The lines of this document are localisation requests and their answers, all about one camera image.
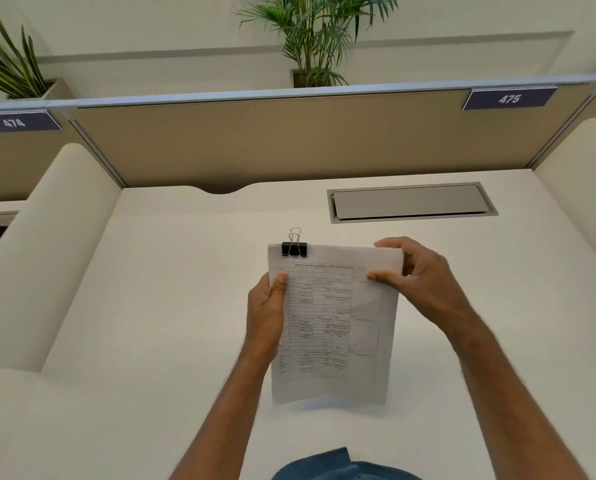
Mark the person's left hand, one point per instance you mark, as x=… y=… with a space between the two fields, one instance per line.
x=264 y=317

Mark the person's right hand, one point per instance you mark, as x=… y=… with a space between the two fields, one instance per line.
x=428 y=282

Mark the person's right thumb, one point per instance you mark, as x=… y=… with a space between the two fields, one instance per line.
x=387 y=278

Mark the person's left thumb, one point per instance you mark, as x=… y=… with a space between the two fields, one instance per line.
x=279 y=289

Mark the printed paper form sheets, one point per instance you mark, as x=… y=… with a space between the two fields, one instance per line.
x=335 y=324

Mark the person's right forearm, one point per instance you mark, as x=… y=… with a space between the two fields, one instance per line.
x=513 y=399

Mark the person's left forearm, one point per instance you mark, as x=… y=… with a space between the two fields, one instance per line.
x=218 y=419

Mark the black binder clip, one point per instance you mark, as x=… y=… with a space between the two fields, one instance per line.
x=294 y=246

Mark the beige desk partition panel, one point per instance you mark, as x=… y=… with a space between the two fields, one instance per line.
x=318 y=139
x=22 y=164

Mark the person's blue shirt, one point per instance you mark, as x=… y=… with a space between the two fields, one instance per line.
x=345 y=467

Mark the white curved side divider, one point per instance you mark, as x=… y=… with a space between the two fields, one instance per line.
x=42 y=254
x=585 y=204

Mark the dark blue desk number plate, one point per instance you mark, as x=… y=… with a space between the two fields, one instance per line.
x=15 y=121
x=509 y=98

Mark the green potted palm plant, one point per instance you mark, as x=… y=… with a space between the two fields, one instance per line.
x=318 y=34
x=10 y=62

